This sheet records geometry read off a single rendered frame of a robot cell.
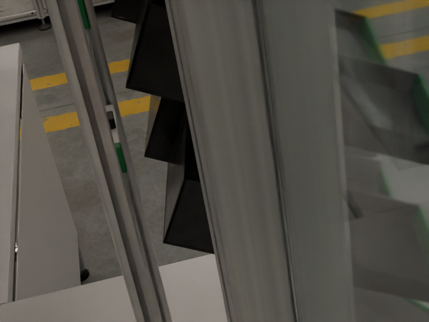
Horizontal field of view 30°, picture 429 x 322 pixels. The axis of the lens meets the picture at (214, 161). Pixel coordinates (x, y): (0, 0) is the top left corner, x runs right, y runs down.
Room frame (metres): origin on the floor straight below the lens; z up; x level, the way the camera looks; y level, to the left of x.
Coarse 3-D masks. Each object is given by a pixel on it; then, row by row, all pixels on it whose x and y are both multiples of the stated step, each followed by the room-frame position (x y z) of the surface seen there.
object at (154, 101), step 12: (156, 96) 0.77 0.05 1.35; (156, 108) 0.73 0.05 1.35; (168, 108) 0.71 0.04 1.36; (180, 108) 0.71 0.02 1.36; (156, 120) 0.71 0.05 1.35; (168, 120) 0.71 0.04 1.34; (180, 120) 0.71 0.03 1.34; (156, 132) 0.71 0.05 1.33; (168, 132) 0.71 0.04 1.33; (156, 144) 0.71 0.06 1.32; (168, 144) 0.71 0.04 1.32; (144, 156) 0.72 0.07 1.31; (156, 156) 0.71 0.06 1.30; (168, 156) 0.71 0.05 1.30
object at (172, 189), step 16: (176, 144) 0.67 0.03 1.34; (192, 144) 0.69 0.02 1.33; (176, 160) 0.64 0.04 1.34; (192, 160) 0.69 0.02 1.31; (176, 176) 0.61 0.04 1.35; (192, 176) 0.68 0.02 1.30; (176, 192) 0.58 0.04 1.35; (192, 192) 0.56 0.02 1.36; (176, 208) 0.57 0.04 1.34; (192, 208) 0.56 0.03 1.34; (176, 224) 0.57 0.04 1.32; (192, 224) 0.56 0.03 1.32; (208, 224) 0.56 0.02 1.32; (176, 240) 0.57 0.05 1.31; (192, 240) 0.56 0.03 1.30; (208, 240) 0.56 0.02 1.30
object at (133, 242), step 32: (64, 0) 0.51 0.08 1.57; (64, 32) 0.51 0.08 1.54; (96, 32) 0.83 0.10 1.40; (64, 64) 0.51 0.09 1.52; (96, 64) 0.84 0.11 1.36; (96, 96) 0.51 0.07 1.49; (96, 128) 0.52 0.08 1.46; (96, 160) 0.51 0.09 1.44; (128, 160) 0.83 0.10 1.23; (128, 224) 0.51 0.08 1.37; (128, 256) 0.52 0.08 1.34; (128, 288) 0.51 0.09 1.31; (160, 288) 0.83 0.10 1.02; (160, 320) 0.53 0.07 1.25
